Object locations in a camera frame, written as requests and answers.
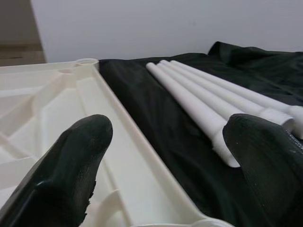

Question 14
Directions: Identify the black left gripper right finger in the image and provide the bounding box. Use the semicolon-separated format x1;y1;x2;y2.
222;113;303;227

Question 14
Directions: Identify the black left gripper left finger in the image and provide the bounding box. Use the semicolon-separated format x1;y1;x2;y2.
0;113;114;227

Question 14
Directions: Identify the white plastic table top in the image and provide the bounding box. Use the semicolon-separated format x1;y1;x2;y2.
0;58;229;227

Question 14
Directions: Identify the black cloth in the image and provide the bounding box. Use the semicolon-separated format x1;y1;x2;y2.
98;41;303;227

